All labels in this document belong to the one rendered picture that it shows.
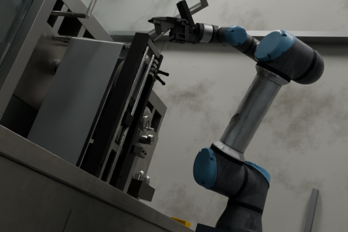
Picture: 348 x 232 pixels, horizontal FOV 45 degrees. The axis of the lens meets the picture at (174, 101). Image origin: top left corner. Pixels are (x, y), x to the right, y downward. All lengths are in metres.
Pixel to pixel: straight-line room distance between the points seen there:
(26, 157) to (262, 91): 0.74
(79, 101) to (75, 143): 0.16
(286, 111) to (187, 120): 0.97
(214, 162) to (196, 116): 2.87
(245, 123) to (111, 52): 0.58
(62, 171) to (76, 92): 0.70
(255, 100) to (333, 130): 2.45
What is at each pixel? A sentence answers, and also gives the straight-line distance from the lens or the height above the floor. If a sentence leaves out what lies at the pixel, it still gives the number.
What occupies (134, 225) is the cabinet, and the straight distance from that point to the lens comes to 1.32.
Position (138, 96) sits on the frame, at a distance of 1.46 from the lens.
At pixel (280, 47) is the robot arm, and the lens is 1.26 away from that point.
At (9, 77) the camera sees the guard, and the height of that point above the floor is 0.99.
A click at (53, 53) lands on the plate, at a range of 1.77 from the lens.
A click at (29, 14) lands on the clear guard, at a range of 0.87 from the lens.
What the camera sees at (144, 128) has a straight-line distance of 1.77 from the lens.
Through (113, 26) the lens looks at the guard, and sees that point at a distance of 2.11.
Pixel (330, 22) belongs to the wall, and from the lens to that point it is 4.23.
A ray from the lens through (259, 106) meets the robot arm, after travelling 1.28.
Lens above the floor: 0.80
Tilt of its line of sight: 19 degrees up
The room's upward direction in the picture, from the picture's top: 18 degrees clockwise
